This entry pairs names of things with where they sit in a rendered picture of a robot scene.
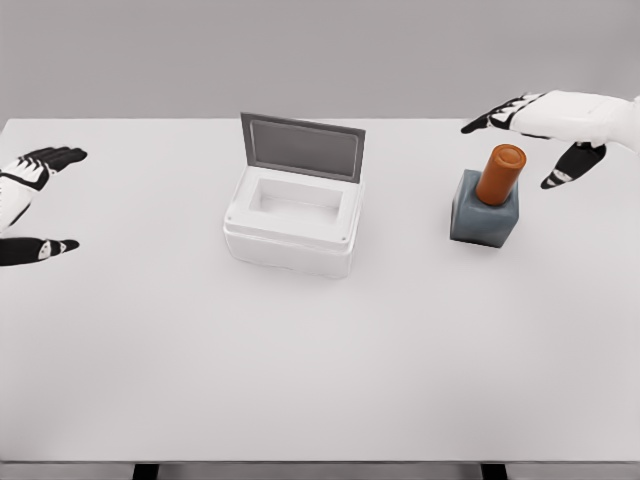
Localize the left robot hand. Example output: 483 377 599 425
0 146 89 268

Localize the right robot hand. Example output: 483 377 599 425
460 90 632 190

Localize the grey bottle with orange cap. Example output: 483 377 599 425
449 143 528 249

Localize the white box with grey lid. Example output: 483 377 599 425
222 111 367 281

